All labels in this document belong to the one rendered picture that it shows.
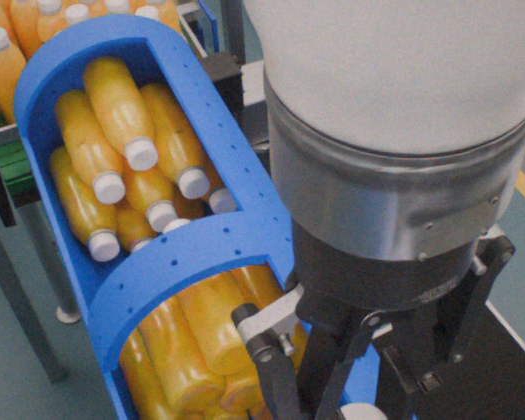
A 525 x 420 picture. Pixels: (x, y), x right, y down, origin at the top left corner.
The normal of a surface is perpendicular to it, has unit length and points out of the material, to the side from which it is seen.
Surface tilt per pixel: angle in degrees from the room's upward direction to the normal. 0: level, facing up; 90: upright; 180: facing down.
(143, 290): 30
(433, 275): 90
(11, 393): 0
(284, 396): 90
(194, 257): 6
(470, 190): 90
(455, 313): 87
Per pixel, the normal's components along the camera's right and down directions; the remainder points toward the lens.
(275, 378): 0.40, 0.70
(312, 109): -0.66, 0.65
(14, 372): -0.04, -0.63
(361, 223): -0.34, 0.73
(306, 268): -0.84, 0.44
